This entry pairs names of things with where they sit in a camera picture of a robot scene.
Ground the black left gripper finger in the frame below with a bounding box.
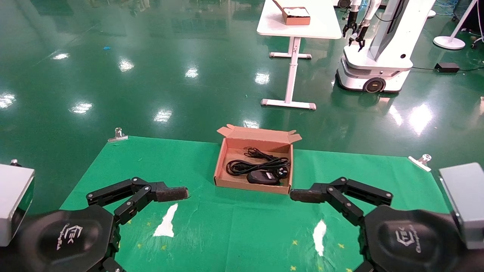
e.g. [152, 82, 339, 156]
[100, 226, 126, 272]

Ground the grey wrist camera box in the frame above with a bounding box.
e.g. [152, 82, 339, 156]
[0, 164, 35, 247]
[439, 162, 484, 250]

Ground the metal binder clip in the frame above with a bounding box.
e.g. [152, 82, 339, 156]
[107, 127, 128, 143]
[408, 154, 432, 172]

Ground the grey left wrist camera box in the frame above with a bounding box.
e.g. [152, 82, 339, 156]
[0, 164, 35, 247]

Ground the black power brick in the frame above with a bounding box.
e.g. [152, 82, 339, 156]
[434, 62, 460, 73]

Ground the white background table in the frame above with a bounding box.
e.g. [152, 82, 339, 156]
[256, 0, 343, 110]

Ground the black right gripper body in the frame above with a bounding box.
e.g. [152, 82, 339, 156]
[363, 205, 462, 272]

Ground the black floor cable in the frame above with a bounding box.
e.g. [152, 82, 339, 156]
[411, 66, 484, 73]

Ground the open brown cardboard box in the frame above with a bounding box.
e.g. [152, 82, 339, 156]
[214, 124, 302, 195]

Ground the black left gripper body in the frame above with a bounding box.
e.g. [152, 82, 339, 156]
[17, 206, 116, 272]

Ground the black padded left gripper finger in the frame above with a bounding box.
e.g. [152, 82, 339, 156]
[86, 177, 189, 226]

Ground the white wheeled background robot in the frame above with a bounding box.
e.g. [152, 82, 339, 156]
[336, 0, 436, 93]

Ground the white floor stand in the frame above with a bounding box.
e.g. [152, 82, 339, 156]
[433, 0, 478, 50]

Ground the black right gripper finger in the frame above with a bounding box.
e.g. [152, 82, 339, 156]
[352, 227, 375, 272]

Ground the green table cloth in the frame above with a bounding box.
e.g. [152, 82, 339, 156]
[59, 136, 451, 272]

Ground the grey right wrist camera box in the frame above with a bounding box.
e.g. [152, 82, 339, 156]
[439, 162, 484, 250]

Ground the black power cord with plug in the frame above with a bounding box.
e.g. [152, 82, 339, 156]
[226, 156, 291, 179]

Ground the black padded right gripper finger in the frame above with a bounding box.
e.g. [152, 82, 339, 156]
[290, 177, 393, 227]

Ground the small filled cardboard box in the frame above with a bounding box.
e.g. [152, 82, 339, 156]
[272, 0, 311, 26]

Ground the black adapter with thin cable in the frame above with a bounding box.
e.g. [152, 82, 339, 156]
[244, 147, 282, 186]

